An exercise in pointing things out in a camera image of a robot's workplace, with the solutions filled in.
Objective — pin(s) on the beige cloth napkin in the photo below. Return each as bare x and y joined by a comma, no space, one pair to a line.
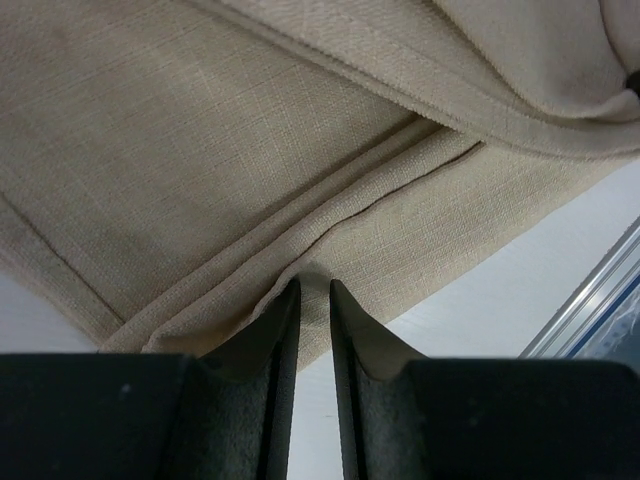
168,166

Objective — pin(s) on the aluminium front rail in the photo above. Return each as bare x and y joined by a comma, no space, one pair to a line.
600,320

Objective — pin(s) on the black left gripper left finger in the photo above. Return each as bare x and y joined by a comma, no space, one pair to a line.
225,415

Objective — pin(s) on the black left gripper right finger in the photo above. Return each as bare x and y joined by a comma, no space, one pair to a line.
403,415

